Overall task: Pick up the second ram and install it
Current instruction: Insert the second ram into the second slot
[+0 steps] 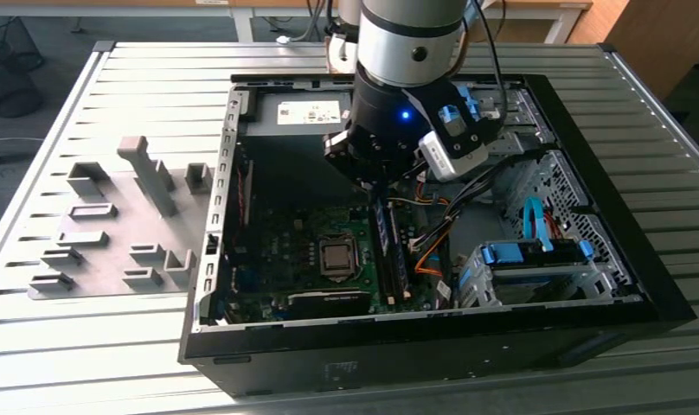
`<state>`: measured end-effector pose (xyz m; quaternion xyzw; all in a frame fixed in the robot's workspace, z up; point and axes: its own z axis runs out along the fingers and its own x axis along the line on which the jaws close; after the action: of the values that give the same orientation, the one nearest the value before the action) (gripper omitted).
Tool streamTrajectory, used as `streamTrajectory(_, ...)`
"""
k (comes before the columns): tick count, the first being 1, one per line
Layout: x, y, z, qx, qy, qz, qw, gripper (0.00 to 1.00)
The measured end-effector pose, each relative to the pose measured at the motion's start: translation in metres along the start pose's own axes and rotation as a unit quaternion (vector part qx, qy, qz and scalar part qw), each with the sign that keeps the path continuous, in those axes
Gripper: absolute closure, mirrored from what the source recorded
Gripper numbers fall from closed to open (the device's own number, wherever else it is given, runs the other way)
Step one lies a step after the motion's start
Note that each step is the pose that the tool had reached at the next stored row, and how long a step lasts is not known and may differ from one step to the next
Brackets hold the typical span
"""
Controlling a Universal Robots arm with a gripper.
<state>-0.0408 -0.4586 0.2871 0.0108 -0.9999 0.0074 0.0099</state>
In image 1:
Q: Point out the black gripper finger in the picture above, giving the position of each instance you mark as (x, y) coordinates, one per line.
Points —
(398, 175)
(341, 151)

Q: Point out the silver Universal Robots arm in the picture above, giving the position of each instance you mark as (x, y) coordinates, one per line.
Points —
(407, 34)

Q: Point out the black RAM slot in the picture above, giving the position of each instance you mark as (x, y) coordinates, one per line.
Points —
(385, 276)

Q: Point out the grey power supply unit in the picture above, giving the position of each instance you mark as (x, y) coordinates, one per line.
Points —
(286, 125)

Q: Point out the blue plastic drive carrier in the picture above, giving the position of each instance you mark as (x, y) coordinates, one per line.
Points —
(470, 99)

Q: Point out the CPU socket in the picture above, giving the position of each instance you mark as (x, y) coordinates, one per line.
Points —
(338, 240)

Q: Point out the grey metal drive cage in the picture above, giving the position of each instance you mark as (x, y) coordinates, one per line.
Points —
(509, 143)

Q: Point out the silver CPU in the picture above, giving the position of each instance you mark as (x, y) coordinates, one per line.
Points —
(337, 257)

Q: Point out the green motherboard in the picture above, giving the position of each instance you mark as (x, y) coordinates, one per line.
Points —
(281, 242)

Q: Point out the blue disk carrier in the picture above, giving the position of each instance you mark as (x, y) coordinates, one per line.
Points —
(509, 253)

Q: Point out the black graphics card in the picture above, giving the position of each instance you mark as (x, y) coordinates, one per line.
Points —
(326, 302)

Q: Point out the grey plastic parts rack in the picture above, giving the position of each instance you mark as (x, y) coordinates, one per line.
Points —
(119, 216)

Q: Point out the grey metal disk bay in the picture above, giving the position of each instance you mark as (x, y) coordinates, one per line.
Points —
(598, 281)

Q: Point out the black open PC case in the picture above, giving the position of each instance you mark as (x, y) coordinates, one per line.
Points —
(385, 359)

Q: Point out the wooden cabinet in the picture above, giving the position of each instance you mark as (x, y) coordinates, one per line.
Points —
(661, 43)

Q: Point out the black mesh waste bin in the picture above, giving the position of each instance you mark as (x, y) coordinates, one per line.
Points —
(10, 65)

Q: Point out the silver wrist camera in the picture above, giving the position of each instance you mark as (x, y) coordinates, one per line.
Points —
(454, 166)

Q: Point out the white desk frame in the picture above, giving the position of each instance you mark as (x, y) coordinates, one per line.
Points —
(560, 26)

